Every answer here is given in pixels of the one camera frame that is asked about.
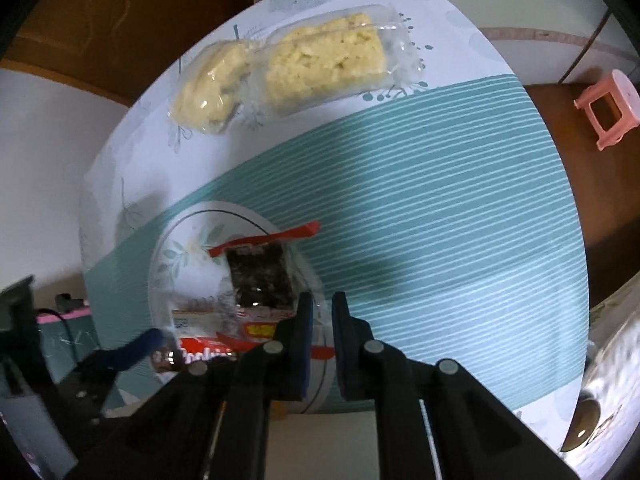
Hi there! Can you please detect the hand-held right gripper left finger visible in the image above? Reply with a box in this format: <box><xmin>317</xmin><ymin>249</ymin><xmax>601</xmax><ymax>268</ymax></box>
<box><xmin>65</xmin><ymin>292</ymin><xmax>316</xmax><ymax>480</ymax></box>

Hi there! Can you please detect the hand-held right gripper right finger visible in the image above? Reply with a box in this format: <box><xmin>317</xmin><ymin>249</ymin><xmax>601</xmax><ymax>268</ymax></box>
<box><xmin>332</xmin><ymin>291</ymin><xmax>576</xmax><ymax>480</ymax></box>

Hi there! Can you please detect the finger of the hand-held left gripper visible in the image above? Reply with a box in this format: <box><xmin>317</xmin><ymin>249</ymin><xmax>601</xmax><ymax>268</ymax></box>
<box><xmin>75</xmin><ymin>329</ymin><xmax>171</xmax><ymax>411</ymax></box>

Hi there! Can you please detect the red snack packet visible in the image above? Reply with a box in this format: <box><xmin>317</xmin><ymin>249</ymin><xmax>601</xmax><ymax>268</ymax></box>
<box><xmin>179</xmin><ymin>336</ymin><xmax>242</xmax><ymax>363</ymax></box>

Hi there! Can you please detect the clear nut snack packet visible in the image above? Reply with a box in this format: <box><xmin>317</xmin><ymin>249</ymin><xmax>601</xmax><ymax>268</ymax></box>
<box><xmin>171</xmin><ymin>297</ymin><xmax>238</xmax><ymax>338</ymax></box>

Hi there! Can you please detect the dark snack clear packet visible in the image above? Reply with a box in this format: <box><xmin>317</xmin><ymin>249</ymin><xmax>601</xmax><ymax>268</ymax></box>
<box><xmin>209</xmin><ymin>220</ymin><xmax>321</xmax><ymax>322</ymax></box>

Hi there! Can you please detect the white floral round plate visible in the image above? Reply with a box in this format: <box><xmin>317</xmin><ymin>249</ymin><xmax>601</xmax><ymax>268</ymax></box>
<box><xmin>149</xmin><ymin>205</ymin><xmax>333</xmax><ymax>416</ymax></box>

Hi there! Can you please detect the yellow round puffs packet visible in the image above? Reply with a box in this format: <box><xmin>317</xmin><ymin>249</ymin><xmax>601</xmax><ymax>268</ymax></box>
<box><xmin>169</xmin><ymin>42</ymin><xmax>252</xmax><ymax>136</ymax></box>

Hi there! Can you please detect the yellow crispy bar packet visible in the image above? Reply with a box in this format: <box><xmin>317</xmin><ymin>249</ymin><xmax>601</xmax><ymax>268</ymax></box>
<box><xmin>249</xmin><ymin>5</ymin><xmax>427</xmax><ymax>120</ymax></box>

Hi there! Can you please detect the black easel knob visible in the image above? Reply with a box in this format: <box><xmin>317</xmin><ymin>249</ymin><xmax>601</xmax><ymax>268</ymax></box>
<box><xmin>55</xmin><ymin>292</ymin><xmax>90</xmax><ymax>311</ymax></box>

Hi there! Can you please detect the teal and white printed tablecloth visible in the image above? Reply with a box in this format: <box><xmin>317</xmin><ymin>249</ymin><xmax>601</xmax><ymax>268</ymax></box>
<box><xmin>77</xmin><ymin>0</ymin><xmax>588</xmax><ymax>416</ymax></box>

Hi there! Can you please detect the pink plastic stool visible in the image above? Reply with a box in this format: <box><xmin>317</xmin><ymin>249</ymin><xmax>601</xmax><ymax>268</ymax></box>
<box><xmin>574</xmin><ymin>71</ymin><xmax>640</xmax><ymax>151</ymax></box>

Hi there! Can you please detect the white floral wardrobe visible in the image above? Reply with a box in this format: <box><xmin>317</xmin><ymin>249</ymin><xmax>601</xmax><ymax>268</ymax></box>
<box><xmin>425</xmin><ymin>0</ymin><xmax>640</xmax><ymax>86</ymax></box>

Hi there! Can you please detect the green chalkboard pink frame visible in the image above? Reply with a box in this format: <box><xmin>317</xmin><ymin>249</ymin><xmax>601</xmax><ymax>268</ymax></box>
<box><xmin>35</xmin><ymin>310</ymin><xmax>101</xmax><ymax>386</ymax></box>

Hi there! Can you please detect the thin black cable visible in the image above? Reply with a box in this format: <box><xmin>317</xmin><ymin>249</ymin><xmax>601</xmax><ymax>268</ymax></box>
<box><xmin>557</xmin><ymin>10</ymin><xmax>612</xmax><ymax>86</ymax></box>

